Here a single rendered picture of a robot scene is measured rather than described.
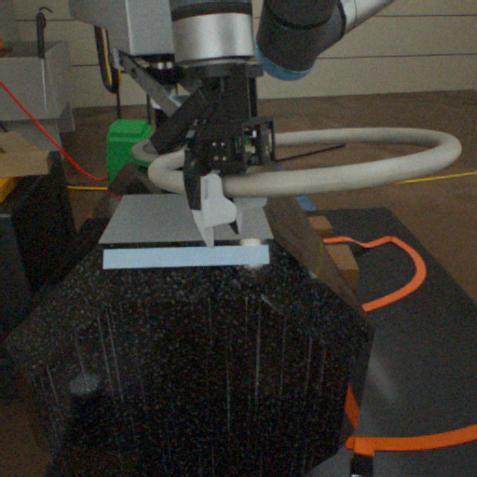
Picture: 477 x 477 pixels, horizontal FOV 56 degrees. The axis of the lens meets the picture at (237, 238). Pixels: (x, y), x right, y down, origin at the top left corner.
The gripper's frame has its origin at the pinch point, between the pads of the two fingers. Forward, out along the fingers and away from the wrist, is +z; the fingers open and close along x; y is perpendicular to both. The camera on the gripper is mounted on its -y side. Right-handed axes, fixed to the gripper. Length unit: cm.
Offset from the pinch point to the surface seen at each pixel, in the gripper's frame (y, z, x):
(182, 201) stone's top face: -36, 7, 34
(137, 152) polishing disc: -63, -3, 48
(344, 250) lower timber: -45, 66, 163
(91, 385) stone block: -42, 40, 4
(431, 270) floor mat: -8, 82, 190
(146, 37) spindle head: -48, -31, 43
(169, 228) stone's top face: -30.2, 9.4, 22.2
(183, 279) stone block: -22.3, 17.4, 16.1
